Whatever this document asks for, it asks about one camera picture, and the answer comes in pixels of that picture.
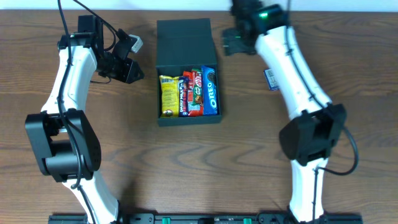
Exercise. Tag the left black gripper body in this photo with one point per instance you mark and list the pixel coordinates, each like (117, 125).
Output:
(123, 69)

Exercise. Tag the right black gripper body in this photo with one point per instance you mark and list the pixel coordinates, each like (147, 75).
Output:
(235, 42)

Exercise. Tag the yellow snack bag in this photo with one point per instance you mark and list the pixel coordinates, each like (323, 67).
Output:
(170, 95)

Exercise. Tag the small blue barcode chocolate bar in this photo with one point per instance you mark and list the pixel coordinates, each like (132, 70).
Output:
(271, 81)

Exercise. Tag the blue Oreo cookie pack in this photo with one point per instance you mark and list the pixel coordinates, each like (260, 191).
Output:
(210, 102)

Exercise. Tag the red KitKat bar wrapper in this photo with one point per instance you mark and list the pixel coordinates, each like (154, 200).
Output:
(197, 87)

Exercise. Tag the black cardboard gift box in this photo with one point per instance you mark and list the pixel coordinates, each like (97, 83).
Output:
(182, 45)

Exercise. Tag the red snack bag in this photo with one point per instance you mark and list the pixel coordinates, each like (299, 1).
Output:
(193, 110)

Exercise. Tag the blue Milka bar wrapper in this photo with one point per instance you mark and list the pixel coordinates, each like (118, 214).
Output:
(183, 89)

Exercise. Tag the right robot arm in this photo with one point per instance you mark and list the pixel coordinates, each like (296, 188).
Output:
(315, 122)

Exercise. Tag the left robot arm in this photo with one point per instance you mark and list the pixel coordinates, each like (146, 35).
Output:
(64, 143)

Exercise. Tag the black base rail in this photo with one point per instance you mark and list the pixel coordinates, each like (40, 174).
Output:
(262, 218)

